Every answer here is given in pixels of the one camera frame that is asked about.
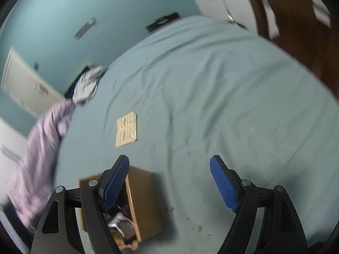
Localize white cabinet with black handles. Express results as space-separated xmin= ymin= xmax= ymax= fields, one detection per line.
xmin=186 ymin=0 xmax=259 ymax=34

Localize brown cardboard box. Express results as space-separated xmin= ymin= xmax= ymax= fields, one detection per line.
xmin=77 ymin=165 xmax=165 ymax=250

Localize black flat box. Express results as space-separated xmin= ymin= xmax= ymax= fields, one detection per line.
xmin=146 ymin=12 xmax=181 ymax=33

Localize white door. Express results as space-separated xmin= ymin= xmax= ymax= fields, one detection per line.
xmin=1 ymin=46 xmax=65 ymax=119

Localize purple blanket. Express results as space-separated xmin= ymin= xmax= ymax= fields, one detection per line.
xmin=5 ymin=100 xmax=76 ymax=231

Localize grey wall plate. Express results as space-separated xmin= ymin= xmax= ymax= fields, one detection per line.
xmin=74 ymin=18 xmax=97 ymax=41

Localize flat cardboard sheet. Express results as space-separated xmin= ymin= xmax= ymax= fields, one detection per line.
xmin=115 ymin=112 xmax=138 ymax=148

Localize dark cloth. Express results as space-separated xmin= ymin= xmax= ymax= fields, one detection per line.
xmin=64 ymin=70 xmax=109 ymax=99

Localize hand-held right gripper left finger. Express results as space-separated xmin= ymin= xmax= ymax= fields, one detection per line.
xmin=30 ymin=155 xmax=130 ymax=254

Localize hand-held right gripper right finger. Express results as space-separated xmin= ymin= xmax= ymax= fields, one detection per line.
xmin=209 ymin=155 xmax=309 ymax=254

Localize pile of snack packets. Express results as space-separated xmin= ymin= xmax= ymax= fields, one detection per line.
xmin=105 ymin=204 xmax=139 ymax=246

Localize grey crumpled clothes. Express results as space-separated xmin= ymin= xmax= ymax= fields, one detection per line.
xmin=73 ymin=66 xmax=105 ymax=106

